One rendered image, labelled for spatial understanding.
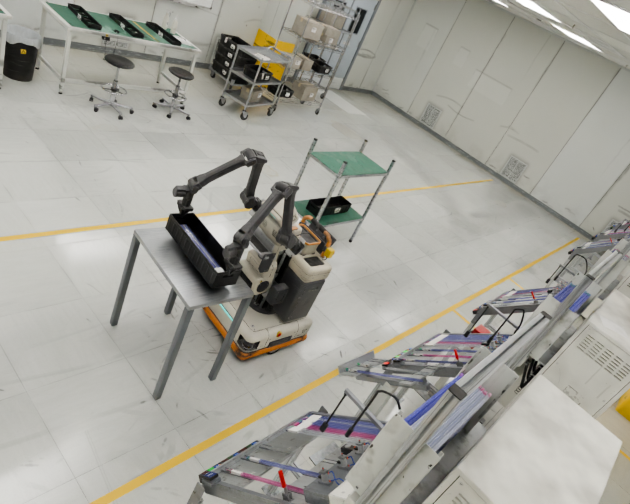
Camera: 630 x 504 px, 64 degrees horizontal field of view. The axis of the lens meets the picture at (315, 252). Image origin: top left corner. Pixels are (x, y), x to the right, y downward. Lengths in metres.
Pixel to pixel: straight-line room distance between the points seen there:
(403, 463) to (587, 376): 1.52
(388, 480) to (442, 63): 11.78
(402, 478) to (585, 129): 10.51
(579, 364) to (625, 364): 0.19
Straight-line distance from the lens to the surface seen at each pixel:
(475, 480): 1.43
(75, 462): 3.08
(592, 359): 2.76
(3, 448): 3.12
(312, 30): 8.87
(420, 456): 1.45
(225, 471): 2.29
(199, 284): 2.96
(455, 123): 12.49
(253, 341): 3.58
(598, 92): 11.63
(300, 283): 3.54
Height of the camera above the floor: 2.62
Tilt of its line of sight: 29 degrees down
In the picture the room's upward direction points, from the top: 27 degrees clockwise
